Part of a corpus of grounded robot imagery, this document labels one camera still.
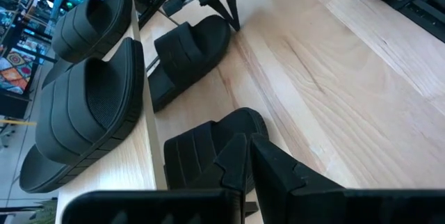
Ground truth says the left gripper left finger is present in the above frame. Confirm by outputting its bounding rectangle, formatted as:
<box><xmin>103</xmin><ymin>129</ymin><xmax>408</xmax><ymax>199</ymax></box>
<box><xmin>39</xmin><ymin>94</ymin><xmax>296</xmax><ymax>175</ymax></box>
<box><xmin>60</xmin><ymin>133</ymin><xmax>250</xmax><ymax>224</ymax></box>

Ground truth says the potted green succulent plant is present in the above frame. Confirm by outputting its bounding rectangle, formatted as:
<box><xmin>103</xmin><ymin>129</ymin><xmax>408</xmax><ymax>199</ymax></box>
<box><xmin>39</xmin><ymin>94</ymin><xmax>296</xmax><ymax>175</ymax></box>
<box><xmin>29</xmin><ymin>198</ymin><xmax>58</xmax><ymax>224</ymax></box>

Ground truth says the yellow cable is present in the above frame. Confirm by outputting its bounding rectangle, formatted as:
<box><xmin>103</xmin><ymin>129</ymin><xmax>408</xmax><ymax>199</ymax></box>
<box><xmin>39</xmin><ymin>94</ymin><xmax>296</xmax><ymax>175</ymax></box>
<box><xmin>0</xmin><ymin>119</ymin><xmax>38</xmax><ymax>127</ymax></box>

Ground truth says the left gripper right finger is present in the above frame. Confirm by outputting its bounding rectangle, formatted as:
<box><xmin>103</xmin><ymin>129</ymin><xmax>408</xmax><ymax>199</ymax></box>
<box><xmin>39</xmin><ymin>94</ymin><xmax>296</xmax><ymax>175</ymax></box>
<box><xmin>249</xmin><ymin>133</ymin><xmax>445</xmax><ymax>224</ymax></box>

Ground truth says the colourful patterned rug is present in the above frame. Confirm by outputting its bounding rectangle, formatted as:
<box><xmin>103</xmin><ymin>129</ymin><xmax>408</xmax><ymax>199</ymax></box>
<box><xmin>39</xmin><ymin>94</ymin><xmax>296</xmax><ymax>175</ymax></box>
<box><xmin>0</xmin><ymin>51</ymin><xmax>36</xmax><ymax>95</ymax></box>

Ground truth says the black metal rig frame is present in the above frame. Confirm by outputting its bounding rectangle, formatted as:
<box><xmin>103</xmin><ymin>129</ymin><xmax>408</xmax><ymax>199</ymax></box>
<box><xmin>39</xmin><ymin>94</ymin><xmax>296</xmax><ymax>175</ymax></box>
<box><xmin>100</xmin><ymin>0</ymin><xmax>445</xmax><ymax>44</ymax></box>

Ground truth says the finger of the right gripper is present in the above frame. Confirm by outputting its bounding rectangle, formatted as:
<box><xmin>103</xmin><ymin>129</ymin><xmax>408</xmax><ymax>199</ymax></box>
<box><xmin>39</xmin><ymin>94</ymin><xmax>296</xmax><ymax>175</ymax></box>
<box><xmin>223</xmin><ymin>0</ymin><xmax>242</xmax><ymax>32</ymax></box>
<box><xmin>207</xmin><ymin>0</ymin><xmax>240</xmax><ymax>32</ymax></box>

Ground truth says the black rubber slide sandal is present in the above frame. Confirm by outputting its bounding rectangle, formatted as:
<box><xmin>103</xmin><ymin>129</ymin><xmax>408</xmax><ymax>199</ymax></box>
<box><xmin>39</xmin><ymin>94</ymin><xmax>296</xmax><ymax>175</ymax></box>
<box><xmin>19</xmin><ymin>37</ymin><xmax>145</xmax><ymax>195</ymax></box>
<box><xmin>41</xmin><ymin>0</ymin><xmax>134</xmax><ymax>90</ymax></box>
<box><xmin>147</xmin><ymin>14</ymin><xmax>232</xmax><ymax>114</ymax></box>
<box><xmin>163</xmin><ymin>107</ymin><xmax>270</xmax><ymax>194</ymax></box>

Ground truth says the wooden shelf with black frame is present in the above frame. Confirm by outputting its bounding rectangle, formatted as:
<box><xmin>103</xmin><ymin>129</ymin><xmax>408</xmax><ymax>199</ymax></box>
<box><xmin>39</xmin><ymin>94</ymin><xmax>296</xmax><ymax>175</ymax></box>
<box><xmin>55</xmin><ymin>0</ymin><xmax>169</xmax><ymax>224</ymax></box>

